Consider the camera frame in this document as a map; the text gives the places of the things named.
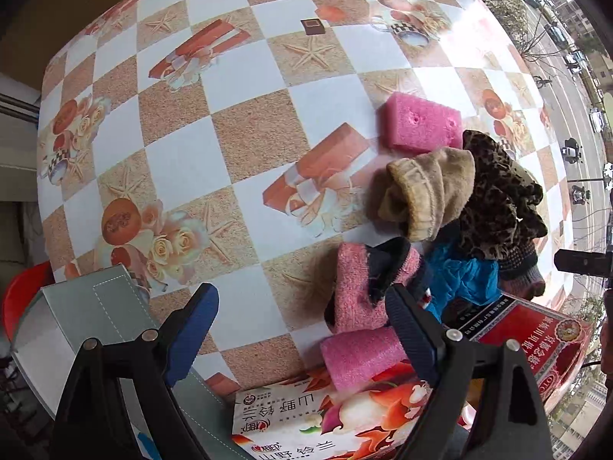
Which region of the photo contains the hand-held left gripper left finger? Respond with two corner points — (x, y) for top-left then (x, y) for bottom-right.
(50, 283), (221, 460)

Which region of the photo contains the red plastic chair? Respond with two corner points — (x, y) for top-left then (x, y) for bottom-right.
(1, 261), (56, 341)

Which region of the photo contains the beige fleece sock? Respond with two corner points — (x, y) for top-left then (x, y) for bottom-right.
(376, 148), (476, 243)

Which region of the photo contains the pink foam sponge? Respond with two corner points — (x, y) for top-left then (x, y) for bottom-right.
(378, 93), (463, 155)
(320, 328), (408, 394)

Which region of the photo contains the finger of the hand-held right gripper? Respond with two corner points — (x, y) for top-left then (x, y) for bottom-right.
(554, 248), (613, 279)

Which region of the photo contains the leopard print scarf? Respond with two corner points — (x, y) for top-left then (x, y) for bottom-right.
(457, 129), (549, 260)

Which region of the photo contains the checkered printed tablecloth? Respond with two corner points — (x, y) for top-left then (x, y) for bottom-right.
(37, 0), (595, 442)

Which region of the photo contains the dark striped sock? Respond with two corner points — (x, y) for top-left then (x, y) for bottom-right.
(498, 240), (547, 298)

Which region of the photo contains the grey storage box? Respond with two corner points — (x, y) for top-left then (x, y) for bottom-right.
(10, 264), (259, 460)

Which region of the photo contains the red patterned cardboard box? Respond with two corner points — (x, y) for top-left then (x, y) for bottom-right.
(443, 290), (595, 401)

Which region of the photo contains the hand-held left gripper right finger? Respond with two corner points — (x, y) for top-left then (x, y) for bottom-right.
(385, 285), (554, 460)

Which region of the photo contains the floral printed tissue box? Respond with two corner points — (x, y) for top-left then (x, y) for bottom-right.
(231, 361), (475, 460)

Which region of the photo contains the pink fuzzy sock navy trim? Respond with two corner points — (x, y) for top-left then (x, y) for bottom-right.
(325, 237), (434, 334)

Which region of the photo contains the blue crumpled cloth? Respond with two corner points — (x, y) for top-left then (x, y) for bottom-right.
(424, 235), (501, 322)

